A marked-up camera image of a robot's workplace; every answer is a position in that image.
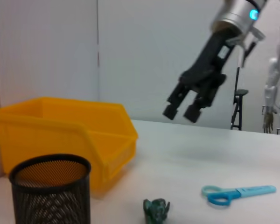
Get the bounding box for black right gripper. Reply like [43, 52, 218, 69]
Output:
[162, 32, 238, 124]

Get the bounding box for blue scissors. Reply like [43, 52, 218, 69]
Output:
[202, 185, 277, 207]

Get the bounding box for green plastic wrapper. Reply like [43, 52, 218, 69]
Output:
[143, 198, 170, 224]

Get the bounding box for black mesh pen holder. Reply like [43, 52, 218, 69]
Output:
[9, 154, 92, 224]

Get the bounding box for black stool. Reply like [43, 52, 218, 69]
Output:
[230, 66, 249, 131]

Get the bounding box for yellow plastic bin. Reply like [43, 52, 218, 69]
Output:
[0, 97, 139, 199]

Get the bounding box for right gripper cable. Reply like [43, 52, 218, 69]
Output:
[226, 28, 266, 67]

